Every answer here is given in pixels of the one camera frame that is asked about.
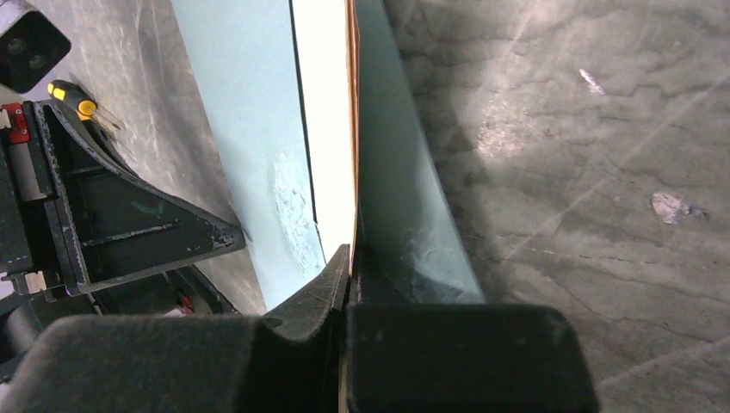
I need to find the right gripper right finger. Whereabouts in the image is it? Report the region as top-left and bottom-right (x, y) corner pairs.
(344, 250), (601, 413)

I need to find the teal paper envelope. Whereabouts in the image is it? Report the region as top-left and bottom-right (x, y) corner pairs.
(172, 1), (485, 309)

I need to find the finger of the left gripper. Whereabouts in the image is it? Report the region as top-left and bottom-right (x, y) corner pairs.
(34, 101), (245, 296)

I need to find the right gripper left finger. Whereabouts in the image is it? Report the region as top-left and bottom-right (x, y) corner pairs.
(1, 245), (350, 412)

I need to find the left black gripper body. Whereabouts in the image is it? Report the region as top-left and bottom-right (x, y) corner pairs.
(1, 102), (71, 354)

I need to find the tan decorated letter sheet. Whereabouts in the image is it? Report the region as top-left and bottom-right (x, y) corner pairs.
(292, 1), (360, 258)

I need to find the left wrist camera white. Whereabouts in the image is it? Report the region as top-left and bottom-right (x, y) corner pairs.
(1, 0), (71, 95)

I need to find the yellow handled screwdriver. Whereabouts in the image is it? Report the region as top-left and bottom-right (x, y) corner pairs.
(47, 79), (126, 132)

